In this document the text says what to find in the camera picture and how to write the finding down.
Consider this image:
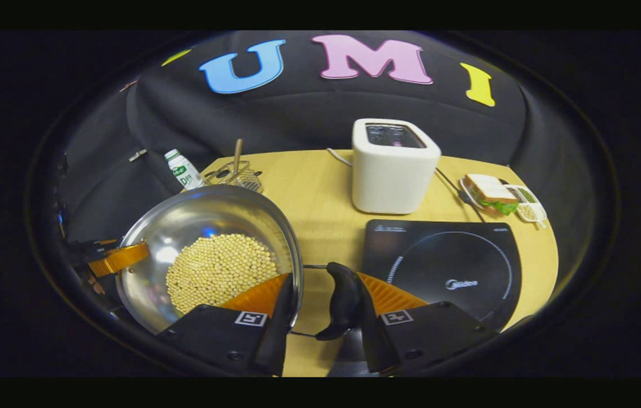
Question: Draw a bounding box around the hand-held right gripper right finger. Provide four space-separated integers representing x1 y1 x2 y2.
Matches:
354 272 499 375

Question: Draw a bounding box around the steel pot with black handles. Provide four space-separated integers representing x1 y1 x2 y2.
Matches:
116 184 364 341

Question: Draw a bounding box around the sandwich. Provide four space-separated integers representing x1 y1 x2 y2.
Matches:
462 173 520 216

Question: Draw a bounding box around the white drink bottle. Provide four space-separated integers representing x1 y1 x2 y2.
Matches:
164 148 205 190

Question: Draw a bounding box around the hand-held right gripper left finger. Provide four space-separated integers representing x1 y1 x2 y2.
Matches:
156 272 296 377

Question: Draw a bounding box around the black power cable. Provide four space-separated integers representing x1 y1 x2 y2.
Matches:
435 168 485 223

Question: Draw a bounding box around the pile of yellow soybeans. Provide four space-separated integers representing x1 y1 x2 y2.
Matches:
165 233 280 316

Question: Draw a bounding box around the white toaster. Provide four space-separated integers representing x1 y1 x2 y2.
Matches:
351 118 442 215

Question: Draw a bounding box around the wire mesh utensil holder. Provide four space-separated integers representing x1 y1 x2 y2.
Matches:
203 160 264 194

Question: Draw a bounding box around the white power cable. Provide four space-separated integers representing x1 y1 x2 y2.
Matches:
326 148 353 168

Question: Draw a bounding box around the black induction cooktop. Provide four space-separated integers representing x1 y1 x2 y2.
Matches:
360 219 522 333

